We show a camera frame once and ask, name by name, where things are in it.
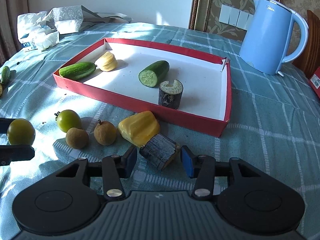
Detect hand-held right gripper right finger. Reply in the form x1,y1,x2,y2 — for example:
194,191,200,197
180,146,266,201

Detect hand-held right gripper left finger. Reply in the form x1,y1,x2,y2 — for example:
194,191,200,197
55,146,138,201

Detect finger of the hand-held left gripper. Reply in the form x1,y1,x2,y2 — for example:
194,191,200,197
0,117,17,133
0,144,35,166

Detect green tomato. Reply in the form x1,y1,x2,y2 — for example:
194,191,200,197
54,109,82,133
7,118,36,146

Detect eggplant pieces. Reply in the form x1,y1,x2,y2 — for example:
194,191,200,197
139,133,181,172

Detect yellow pepper piece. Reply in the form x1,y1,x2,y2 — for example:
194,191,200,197
118,111,161,147

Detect dark eggplant chunk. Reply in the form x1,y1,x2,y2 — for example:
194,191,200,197
158,79,184,110

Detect red cardboard tray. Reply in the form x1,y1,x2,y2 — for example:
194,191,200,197
53,37,232,138

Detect whole green cucumber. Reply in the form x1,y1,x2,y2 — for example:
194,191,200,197
59,62,97,81
1,66,11,85

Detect cut green cucumber half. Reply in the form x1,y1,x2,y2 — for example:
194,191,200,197
139,60,170,88

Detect yellow pepper half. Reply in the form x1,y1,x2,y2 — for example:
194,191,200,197
94,51,118,72

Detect blue white tissue pack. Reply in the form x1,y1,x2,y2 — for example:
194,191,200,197
19,31,40,52

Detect tissue pack with crumpled tissues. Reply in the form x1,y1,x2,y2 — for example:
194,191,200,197
34,29,60,52

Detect white crumpled plastic bag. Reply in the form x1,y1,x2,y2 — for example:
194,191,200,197
17,11,54,40

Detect brown curtain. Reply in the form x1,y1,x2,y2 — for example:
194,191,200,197
0,0,29,64

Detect grey patterned fabric bag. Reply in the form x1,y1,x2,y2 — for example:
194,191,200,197
45,5,133,34

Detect blue electric kettle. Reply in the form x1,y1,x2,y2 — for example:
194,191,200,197
239,0,310,77

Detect red box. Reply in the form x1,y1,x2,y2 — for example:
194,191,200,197
309,66,320,98

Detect brown wooden chair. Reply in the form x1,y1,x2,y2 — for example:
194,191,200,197
292,10,320,79

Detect white wall switch panel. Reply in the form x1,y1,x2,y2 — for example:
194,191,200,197
219,4,254,30

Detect ornate brown wall frame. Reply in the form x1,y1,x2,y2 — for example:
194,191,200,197
189,0,284,30

